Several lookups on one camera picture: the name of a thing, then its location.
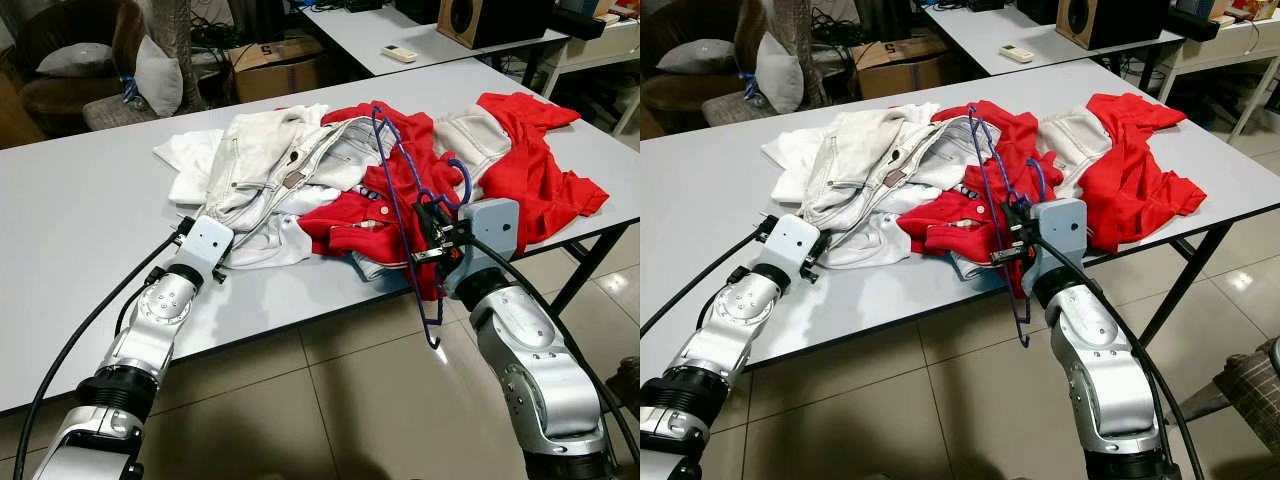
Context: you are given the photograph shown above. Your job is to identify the purple wire hanger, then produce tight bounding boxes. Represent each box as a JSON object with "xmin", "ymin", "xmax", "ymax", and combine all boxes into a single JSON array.
[
  {"xmin": 964, "ymin": 101, "xmax": 1051, "ymax": 351},
  {"xmin": 370, "ymin": 101, "xmax": 475, "ymax": 351}
]

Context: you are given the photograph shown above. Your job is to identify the cream white trousers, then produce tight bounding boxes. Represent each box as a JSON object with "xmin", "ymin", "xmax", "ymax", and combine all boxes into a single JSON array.
[
  {"xmin": 800, "ymin": 107, "xmax": 989, "ymax": 236},
  {"xmin": 203, "ymin": 107, "xmax": 393, "ymax": 239}
]

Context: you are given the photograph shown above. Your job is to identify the red polo shirt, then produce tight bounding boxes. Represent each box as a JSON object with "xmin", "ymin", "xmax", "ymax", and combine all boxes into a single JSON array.
[
  {"xmin": 297, "ymin": 100, "xmax": 471, "ymax": 303},
  {"xmin": 895, "ymin": 100, "xmax": 1069, "ymax": 303}
]

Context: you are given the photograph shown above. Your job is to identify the cream denim shorts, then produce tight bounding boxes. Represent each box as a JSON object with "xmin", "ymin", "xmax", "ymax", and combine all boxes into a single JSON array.
[
  {"xmin": 1035, "ymin": 104, "xmax": 1118, "ymax": 189},
  {"xmin": 432, "ymin": 104, "xmax": 521, "ymax": 191}
]

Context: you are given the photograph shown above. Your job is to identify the white folded garment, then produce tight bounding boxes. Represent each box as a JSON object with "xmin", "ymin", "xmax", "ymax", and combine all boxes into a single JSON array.
[
  {"xmin": 828, "ymin": 210, "xmax": 926, "ymax": 271},
  {"xmin": 226, "ymin": 210, "xmax": 323, "ymax": 272}
]

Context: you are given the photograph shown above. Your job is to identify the red t-shirt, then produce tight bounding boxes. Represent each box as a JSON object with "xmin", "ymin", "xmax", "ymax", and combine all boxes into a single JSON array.
[
  {"xmin": 1076, "ymin": 91, "xmax": 1209, "ymax": 255},
  {"xmin": 474, "ymin": 91, "xmax": 611, "ymax": 248}
]

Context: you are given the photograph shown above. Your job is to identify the grey upholstered stool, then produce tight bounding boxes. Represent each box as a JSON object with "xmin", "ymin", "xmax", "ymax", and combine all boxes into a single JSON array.
[
  {"xmin": 82, "ymin": 92, "xmax": 151, "ymax": 131},
  {"xmin": 700, "ymin": 90, "xmax": 763, "ymax": 128}
]

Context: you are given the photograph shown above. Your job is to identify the black metal table leg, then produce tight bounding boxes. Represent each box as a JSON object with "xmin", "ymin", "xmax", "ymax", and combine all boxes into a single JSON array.
[
  {"xmin": 1138, "ymin": 220, "xmax": 1238, "ymax": 348},
  {"xmin": 545, "ymin": 222, "xmax": 633, "ymax": 313}
]

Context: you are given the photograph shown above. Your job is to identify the light grey pillow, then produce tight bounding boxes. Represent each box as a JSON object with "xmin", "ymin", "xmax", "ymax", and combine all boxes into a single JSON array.
[
  {"xmin": 134, "ymin": 35, "xmax": 187, "ymax": 119},
  {"xmin": 754, "ymin": 32, "xmax": 807, "ymax": 115}
]

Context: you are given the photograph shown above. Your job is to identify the brown cardboard box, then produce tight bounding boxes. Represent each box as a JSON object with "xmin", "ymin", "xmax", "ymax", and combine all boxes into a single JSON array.
[
  {"xmin": 848, "ymin": 37, "xmax": 953, "ymax": 101},
  {"xmin": 227, "ymin": 37, "xmax": 333, "ymax": 105}
]

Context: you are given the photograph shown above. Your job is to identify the grey cushion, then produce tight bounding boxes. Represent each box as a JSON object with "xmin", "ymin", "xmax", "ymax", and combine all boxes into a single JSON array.
[
  {"xmin": 656, "ymin": 38, "xmax": 740, "ymax": 77},
  {"xmin": 36, "ymin": 42, "xmax": 117, "ymax": 80}
]

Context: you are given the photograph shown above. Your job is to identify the grey brown hanging cloth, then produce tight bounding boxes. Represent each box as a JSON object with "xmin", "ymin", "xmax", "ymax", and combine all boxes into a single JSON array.
[
  {"xmin": 768, "ymin": 0, "xmax": 831, "ymax": 109},
  {"xmin": 148, "ymin": 0, "xmax": 208, "ymax": 113}
]

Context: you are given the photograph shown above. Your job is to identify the wooden speaker box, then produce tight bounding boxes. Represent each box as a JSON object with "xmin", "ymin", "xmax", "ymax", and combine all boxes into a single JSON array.
[
  {"xmin": 436, "ymin": 0, "xmax": 556, "ymax": 51},
  {"xmin": 1054, "ymin": 0, "xmax": 1173, "ymax": 52}
]

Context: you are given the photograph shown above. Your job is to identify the plaid cushioned chair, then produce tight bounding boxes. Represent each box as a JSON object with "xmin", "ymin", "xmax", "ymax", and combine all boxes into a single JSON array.
[
  {"xmin": 603, "ymin": 355, "xmax": 641, "ymax": 413},
  {"xmin": 1170, "ymin": 338, "xmax": 1280, "ymax": 459}
]

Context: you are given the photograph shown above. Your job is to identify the brown armchair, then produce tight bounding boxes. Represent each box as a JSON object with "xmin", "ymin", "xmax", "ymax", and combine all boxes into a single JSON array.
[
  {"xmin": 15, "ymin": 0, "xmax": 141, "ymax": 119},
  {"xmin": 640, "ymin": 0, "xmax": 763, "ymax": 113}
]

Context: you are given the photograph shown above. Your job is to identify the white side table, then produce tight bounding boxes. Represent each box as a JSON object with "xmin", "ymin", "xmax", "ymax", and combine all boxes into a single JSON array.
[
  {"xmin": 1160, "ymin": 12, "xmax": 1280, "ymax": 143},
  {"xmin": 540, "ymin": 15, "xmax": 641, "ymax": 138}
]

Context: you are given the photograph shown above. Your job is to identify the black box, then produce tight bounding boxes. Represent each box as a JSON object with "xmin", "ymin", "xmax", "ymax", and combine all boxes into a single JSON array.
[
  {"xmin": 1164, "ymin": 5, "xmax": 1223, "ymax": 42},
  {"xmin": 547, "ymin": 5, "xmax": 608, "ymax": 42}
]

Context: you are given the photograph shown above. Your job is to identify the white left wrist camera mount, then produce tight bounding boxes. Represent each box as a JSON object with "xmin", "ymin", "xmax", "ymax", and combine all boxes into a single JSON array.
[
  {"xmin": 765, "ymin": 213, "xmax": 823, "ymax": 276},
  {"xmin": 178, "ymin": 214, "xmax": 237, "ymax": 277}
]

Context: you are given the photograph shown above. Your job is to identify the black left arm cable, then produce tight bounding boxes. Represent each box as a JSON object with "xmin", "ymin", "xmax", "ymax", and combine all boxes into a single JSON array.
[
  {"xmin": 640, "ymin": 228, "xmax": 769, "ymax": 338},
  {"xmin": 10, "ymin": 230, "xmax": 188, "ymax": 480}
]

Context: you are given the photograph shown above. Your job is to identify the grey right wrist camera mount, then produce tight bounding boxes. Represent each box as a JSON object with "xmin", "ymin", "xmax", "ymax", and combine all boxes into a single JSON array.
[
  {"xmin": 1028, "ymin": 197, "xmax": 1089, "ymax": 291},
  {"xmin": 455, "ymin": 197, "xmax": 522, "ymax": 293}
]

